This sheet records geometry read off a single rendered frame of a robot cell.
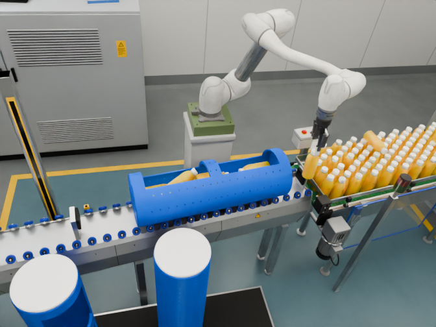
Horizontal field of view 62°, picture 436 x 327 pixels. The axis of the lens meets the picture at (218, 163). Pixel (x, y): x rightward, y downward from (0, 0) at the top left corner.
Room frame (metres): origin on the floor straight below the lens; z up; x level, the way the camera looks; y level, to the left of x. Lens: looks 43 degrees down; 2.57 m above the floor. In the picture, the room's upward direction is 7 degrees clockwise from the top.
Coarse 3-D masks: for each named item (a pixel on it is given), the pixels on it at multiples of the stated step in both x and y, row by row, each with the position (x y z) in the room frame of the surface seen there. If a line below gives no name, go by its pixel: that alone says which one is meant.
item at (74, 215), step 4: (72, 208) 1.13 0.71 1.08; (76, 208) 1.13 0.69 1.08; (72, 212) 1.10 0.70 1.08; (76, 212) 1.11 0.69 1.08; (72, 216) 1.08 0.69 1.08; (76, 216) 1.09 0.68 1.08; (72, 220) 1.06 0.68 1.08; (76, 220) 1.06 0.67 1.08; (72, 224) 1.04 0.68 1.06; (76, 224) 1.05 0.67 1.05; (80, 224) 1.08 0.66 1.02; (76, 228) 1.05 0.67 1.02; (80, 228) 1.06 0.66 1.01; (76, 232) 1.05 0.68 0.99; (76, 236) 1.04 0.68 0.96
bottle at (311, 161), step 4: (308, 156) 1.49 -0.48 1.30; (312, 156) 1.47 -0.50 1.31; (316, 156) 1.48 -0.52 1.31; (308, 160) 1.47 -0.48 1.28; (312, 160) 1.46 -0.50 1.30; (316, 160) 1.47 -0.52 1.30; (304, 164) 1.49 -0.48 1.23; (308, 164) 1.47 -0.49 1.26; (312, 164) 1.46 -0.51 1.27; (316, 164) 1.47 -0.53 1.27; (304, 168) 1.48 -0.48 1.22; (308, 168) 1.46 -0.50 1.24; (312, 168) 1.46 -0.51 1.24; (316, 168) 1.48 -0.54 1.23; (304, 172) 1.47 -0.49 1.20; (308, 172) 1.46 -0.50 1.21; (312, 172) 1.46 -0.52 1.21; (304, 176) 1.47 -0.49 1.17; (308, 176) 1.46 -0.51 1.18; (312, 176) 1.46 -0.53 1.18
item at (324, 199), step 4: (316, 196) 1.50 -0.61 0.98; (320, 196) 1.49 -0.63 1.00; (324, 196) 1.49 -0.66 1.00; (316, 200) 1.47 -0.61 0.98; (320, 200) 1.45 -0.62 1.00; (324, 200) 1.45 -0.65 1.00; (328, 200) 1.46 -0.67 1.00; (316, 204) 1.46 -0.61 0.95; (320, 204) 1.43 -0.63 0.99; (324, 204) 1.43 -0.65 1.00; (328, 204) 1.43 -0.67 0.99; (316, 208) 1.45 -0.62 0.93; (320, 208) 1.42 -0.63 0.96; (324, 208) 1.43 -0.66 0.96; (328, 208) 1.44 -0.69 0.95; (320, 212) 1.42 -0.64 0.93; (324, 212) 1.44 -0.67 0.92
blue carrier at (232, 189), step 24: (192, 168) 1.49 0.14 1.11; (216, 168) 1.38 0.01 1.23; (240, 168) 1.60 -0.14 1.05; (264, 168) 1.44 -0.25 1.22; (288, 168) 1.48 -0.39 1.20; (144, 192) 1.17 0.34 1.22; (168, 192) 1.20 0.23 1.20; (192, 192) 1.24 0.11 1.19; (216, 192) 1.27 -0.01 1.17; (240, 192) 1.32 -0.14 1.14; (264, 192) 1.37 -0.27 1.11; (288, 192) 1.44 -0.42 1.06; (144, 216) 1.10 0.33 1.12; (168, 216) 1.15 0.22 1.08
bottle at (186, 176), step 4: (184, 172) 1.40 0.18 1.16; (188, 172) 1.40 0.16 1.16; (192, 172) 1.41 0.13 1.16; (180, 176) 1.38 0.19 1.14; (184, 176) 1.37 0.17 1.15; (188, 176) 1.38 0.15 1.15; (192, 176) 1.39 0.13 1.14; (172, 180) 1.37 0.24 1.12; (176, 180) 1.36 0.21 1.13; (180, 180) 1.36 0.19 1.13; (184, 180) 1.36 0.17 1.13; (188, 180) 1.37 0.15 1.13; (168, 184) 1.35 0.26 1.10
